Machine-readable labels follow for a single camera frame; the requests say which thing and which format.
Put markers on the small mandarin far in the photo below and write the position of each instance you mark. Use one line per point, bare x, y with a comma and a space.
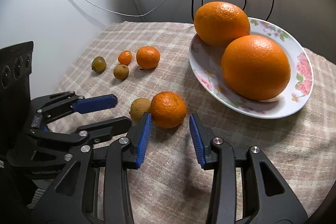
148, 57

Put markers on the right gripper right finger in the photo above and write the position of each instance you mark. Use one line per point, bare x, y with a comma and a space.
247, 187

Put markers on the large orange rear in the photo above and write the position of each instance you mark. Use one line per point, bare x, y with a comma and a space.
219, 23

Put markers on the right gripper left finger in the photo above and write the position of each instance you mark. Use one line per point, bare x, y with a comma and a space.
76, 185

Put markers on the large orange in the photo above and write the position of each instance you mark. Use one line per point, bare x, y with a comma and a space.
219, 23
255, 67

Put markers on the beige plaid cloth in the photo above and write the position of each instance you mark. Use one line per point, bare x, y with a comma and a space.
170, 186

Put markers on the large orange front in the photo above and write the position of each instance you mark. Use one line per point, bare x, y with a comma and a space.
255, 67

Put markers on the small brown longan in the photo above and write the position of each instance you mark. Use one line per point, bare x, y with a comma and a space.
121, 72

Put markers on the small orange kumquat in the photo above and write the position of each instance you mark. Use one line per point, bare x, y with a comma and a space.
125, 57

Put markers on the green olive fruit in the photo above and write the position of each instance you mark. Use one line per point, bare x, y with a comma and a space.
98, 65

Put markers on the floral white plate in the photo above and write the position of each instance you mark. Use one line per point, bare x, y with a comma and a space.
205, 63

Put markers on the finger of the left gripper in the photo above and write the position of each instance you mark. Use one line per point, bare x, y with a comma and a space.
94, 104
103, 131

